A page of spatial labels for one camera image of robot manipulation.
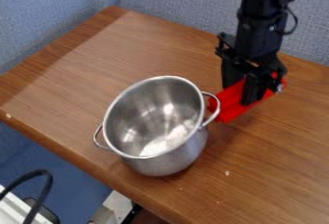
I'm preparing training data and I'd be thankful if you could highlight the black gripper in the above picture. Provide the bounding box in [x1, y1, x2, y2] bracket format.
[214, 32, 288, 106]

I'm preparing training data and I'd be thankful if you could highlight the red block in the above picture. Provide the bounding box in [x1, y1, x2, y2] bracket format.
[214, 78, 277, 123]

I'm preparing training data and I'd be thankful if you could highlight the stainless steel metal pot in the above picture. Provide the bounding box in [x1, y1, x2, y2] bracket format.
[94, 76, 221, 177]

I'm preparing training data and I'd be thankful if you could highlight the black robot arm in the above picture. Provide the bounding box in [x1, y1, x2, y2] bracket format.
[216, 0, 299, 106]

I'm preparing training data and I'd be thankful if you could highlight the white box under table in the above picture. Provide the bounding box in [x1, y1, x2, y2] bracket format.
[87, 190, 133, 224]

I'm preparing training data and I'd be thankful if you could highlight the black cable loop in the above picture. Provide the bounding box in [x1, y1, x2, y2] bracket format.
[0, 168, 55, 224]

